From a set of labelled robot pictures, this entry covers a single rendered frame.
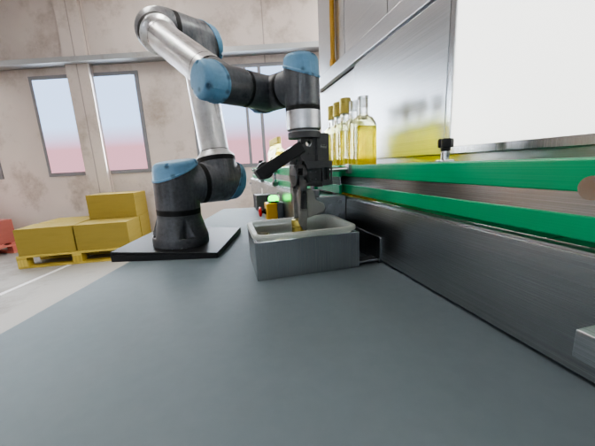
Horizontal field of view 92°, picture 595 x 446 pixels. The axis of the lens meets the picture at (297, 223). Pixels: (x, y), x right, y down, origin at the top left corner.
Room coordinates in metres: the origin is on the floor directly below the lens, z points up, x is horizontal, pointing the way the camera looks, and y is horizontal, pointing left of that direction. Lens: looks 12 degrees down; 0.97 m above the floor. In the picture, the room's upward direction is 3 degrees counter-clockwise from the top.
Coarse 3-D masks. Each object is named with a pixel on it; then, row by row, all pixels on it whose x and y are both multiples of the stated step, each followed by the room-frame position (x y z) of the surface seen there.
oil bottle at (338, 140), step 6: (336, 126) 0.92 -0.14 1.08; (342, 126) 0.89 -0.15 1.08; (336, 132) 0.92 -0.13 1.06; (336, 138) 0.92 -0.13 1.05; (342, 138) 0.89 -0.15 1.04; (336, 144) 0.92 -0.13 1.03; (342, 144) 0.89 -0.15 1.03; (336, 150) 0.92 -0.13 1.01; (342, 150) 0.89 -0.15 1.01; (336, 156) 0.92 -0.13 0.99; (342, 156) 0.89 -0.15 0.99; (336, 162) 0.92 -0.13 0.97; (342, 162) 0.89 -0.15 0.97
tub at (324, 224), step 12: (312, 216) 0.73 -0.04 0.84; (324, 216) 0.74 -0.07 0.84; (252, 228) 0.61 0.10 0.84; (264, 228) 0.70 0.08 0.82; (276, 228) 0.71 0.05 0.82; (288, 228) 0.71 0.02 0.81; (312, 228) 0.73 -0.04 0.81; (324, 228) 0.57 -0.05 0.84; (336, 228) 0.57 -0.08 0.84; (348, 228) 0.58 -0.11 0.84; (264, 240) 0.55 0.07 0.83; (276, 240) 0.55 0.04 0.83
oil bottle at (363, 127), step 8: (352, 120) 0.81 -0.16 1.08; (360, 120) 0.78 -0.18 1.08; (368, 120) 0.79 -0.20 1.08; (352, 128) 0.81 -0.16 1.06; (360, 128) 0.78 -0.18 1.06; (368, 128) 0.78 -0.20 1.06; (352, 136) 0.81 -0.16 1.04; (360, 136) 0.78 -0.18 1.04; (368, 136) 0.78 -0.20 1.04; (352, 144) 0.81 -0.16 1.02; (360, 144) 0.78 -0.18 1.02; (368, 144) 0.78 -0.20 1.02; (352, 152) 0.81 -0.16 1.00; (360, 152) 0.78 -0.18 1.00; (368, 152) 0.78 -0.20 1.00; (352, 160) 0.81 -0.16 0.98; (360, 160) 0.78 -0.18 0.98; (368, 160) 0.78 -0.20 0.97
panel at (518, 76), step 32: (480, 0) 0.61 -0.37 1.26; (512, 0) 0.55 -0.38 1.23; (544, 0) 0.50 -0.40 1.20; (576, 0) 0.45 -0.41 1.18; (480, 32) 0.61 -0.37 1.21; (512, 32) 0.54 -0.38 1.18; (544, 32) 0.49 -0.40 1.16; (576, 32) 0.45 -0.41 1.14; (480, 64) 0.60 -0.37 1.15; (512, 64) 0.54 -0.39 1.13; (544, 64) 0.49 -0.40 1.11; (576, 64) 0.44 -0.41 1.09; (480, 96) 0.60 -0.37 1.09; (512, 96) 0.53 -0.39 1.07; (544, 96) 0.48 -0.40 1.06; (576, 96) 0.44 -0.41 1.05; (480, 128) 0.59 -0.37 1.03; (512, 128) 0.53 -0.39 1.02; (544, 128) 0.48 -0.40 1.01; (576, 128) 0.43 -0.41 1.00
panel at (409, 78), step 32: (448, 0) 0.69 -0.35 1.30; (416, 32) 0.79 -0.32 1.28; (448, 32) 0.69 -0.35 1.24; (384, 64) 0.94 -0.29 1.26; (416, 64) 0.79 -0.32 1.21; (448, 64) 0.68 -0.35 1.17; (384, 96) 0.93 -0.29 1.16; (416, 96) 0.78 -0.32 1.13; (448, 96) 0.68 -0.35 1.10; (384, 128) 0.93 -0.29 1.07; (416, 128) 0.78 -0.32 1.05; (448, 128) 0.67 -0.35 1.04
